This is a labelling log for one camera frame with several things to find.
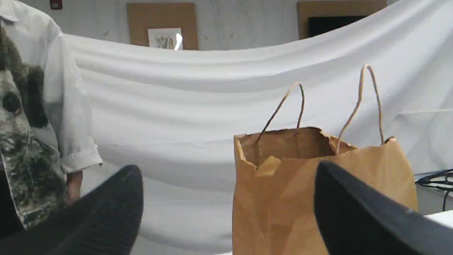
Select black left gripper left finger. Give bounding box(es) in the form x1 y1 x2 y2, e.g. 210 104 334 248
1 165 144 255

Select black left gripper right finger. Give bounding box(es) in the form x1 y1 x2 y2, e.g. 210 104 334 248
314 161 453 255

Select brown paper bag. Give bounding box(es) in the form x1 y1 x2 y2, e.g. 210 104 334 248
232 64 419 255

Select person's hand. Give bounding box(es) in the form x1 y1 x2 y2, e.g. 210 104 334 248
66 171 84 205

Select person's camouflage shirt torso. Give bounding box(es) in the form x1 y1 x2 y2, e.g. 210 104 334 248
1 0 103 238

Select white backdrop cloth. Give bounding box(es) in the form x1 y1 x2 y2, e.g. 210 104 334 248
65 0 453 255

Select cardboard panel with black screen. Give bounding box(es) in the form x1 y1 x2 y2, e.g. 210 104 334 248
296 0 387 39

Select cardboard panel with picture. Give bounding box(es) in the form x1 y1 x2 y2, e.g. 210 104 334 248
126 2 199 50

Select black cables at right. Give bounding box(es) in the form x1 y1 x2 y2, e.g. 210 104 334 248
415 169 453 212

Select red wall fixture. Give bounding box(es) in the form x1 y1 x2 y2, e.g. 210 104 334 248
50 0 63 10

